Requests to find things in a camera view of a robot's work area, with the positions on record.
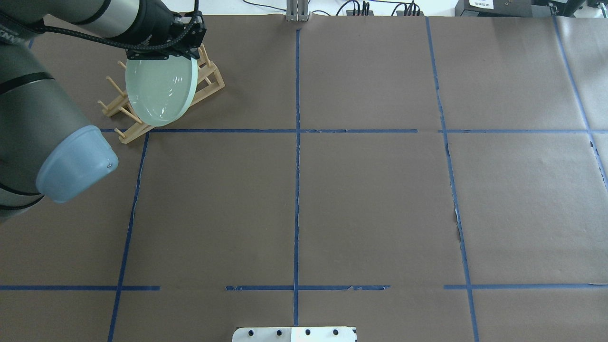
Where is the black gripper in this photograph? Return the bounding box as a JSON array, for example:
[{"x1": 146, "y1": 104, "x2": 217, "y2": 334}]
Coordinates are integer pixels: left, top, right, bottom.
[{"x1": 126, "y1": 11, "x2": 207, "y2": 61}]

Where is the light green round plate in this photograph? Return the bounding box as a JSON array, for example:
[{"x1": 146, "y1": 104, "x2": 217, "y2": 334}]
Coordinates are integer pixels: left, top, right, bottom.
[{"x1": 125, "y1": 56, "x2": 198, "y2": 126}]

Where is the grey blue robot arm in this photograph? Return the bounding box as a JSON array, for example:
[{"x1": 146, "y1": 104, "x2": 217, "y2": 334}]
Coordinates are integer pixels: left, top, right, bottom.
[{"x1": 0, "y1": 0, "x2": 206, "y2": 222}]

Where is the wooden plate rack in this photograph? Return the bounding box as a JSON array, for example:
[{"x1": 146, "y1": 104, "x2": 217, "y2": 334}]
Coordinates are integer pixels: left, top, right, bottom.
[{"x1": 97, "y1": 45, "x2": 225, "y2": 144}]

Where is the aluminium frame post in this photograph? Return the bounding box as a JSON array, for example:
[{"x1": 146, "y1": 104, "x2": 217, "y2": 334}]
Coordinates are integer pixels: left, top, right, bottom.
[{"x1": 286, "y1": 0, "x2": 310, "y2": 22}]

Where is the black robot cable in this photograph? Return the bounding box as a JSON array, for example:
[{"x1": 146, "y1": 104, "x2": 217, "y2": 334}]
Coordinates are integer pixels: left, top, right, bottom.
[{"x1": 0, "y1": 0, "x2": 200, "y2": 53}]

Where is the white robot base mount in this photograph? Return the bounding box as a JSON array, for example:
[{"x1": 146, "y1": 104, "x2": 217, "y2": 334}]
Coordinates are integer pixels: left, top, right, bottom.
[{"x1": 232, "y1": 325, "x2": 358, "y2": 342}]

